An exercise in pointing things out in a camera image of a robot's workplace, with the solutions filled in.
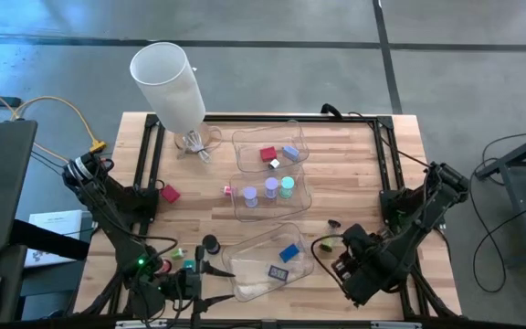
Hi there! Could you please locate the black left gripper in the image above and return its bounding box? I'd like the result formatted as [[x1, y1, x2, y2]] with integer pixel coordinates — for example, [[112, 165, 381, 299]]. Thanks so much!
[[173, 245, 237, 322]]

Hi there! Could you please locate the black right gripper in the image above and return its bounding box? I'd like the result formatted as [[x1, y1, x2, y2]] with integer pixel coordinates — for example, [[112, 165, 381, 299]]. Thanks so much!
[[331, 222, 377, 306]]

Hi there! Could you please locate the black yellow sand timer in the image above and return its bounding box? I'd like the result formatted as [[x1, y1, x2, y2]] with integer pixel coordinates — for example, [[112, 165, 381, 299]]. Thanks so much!
[[319, 218, 342, 253]]

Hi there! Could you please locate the clear plastic bin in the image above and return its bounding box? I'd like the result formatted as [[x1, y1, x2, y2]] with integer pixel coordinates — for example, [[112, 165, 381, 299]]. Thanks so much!
[[220, 222, 316, 303], [230, 119, 311, 175], [228, 164, 314, 224]]

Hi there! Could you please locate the blue rectangular block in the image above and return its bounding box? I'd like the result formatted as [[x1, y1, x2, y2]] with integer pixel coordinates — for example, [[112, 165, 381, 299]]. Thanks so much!
[[279, 243, 301, 264]]

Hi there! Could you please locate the dark purple tray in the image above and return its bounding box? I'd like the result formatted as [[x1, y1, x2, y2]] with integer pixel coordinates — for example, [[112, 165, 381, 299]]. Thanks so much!
[[267, 263, 289, 282]]

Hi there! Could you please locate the purple sand timer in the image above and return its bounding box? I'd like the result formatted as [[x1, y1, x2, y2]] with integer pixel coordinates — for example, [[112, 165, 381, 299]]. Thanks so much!
[[242, 186, 259, 209], [264, 176, 279, 200]]

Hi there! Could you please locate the teal sand timer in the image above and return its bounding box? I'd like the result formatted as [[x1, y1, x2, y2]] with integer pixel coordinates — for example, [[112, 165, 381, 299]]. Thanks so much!
[[279, 175, 296, 199]]

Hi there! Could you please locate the red charger cube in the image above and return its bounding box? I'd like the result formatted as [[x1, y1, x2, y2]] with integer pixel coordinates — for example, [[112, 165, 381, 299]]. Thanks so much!
[[160, 184, 182, 205], [258, 145, 279, 163]]

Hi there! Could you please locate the black blue sand timer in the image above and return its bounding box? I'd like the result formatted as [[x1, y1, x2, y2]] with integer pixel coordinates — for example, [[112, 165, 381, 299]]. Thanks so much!
[[202, 234, 222, 256]]

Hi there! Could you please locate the white paper booklet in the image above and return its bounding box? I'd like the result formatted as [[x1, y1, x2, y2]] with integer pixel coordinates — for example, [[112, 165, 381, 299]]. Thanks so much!
[[24, 209, 84, 269]]

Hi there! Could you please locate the white table lamp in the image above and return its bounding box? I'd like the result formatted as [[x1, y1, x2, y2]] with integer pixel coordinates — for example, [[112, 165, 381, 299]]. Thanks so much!
[[129, 41, 224, 155]]

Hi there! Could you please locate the black side table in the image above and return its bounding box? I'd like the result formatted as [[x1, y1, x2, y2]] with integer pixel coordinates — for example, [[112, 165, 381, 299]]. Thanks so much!
[[475, 125, 526, 266]]

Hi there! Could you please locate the silver metal bracket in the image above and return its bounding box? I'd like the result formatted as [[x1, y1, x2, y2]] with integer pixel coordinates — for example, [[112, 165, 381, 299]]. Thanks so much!
[[115, 319, 168, 329], [370, 321, 423, 329]]

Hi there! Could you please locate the clear coiled lamp cable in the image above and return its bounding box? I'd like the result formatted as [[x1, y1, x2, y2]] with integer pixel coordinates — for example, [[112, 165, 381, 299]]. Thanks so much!
[[181, 130, 213, 165]]

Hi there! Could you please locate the black aluminium table frame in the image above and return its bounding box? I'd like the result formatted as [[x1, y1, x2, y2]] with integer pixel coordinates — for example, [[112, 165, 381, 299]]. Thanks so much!
[[73, 112, 463, 329]]

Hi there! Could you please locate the black cable connector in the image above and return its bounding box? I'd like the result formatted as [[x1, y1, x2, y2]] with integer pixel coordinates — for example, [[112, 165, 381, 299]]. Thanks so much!
[[321, 103, 344, 120]]

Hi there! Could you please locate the yellow extension cable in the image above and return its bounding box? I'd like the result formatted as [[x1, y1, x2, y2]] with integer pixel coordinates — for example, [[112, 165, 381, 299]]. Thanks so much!
[[10, 95, 108, 154]]

